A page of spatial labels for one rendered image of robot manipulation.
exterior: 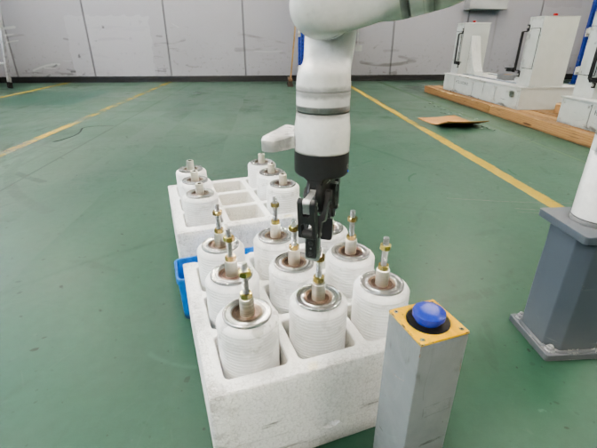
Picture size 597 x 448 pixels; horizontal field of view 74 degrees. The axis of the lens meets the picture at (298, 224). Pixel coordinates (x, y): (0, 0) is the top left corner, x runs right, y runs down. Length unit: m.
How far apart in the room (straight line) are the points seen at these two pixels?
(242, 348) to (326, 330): 0.13
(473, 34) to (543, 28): 1.40
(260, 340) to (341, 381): 0.16
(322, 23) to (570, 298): 0.75
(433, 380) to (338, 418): 0.24
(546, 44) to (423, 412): 3.67
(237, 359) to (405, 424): 0.25
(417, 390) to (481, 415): 0.35
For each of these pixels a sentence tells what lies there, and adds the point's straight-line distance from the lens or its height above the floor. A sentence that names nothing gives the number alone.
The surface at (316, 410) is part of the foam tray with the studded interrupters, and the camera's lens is 0.70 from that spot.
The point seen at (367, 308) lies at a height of 0.23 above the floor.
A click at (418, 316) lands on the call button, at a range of 0.51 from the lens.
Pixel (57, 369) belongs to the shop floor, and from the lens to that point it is 1.03.
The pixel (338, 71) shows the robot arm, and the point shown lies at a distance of 0.51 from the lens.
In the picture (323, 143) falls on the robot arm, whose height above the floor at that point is 0.51.
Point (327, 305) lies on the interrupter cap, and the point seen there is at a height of 0.25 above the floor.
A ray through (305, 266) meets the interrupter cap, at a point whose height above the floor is 0.25.
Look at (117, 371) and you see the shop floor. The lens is 0.96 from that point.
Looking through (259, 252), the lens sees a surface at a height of 0.23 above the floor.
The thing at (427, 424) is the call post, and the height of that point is 0.17.
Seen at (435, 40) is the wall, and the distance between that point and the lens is 7.47.
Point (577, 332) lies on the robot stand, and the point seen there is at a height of 0.07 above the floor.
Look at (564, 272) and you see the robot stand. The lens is 0.97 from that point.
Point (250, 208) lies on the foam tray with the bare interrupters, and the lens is 1.21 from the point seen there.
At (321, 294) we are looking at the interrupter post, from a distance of 0.64.
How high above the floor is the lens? 0.63
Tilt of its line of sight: 25 degrees down
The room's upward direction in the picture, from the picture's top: straight up
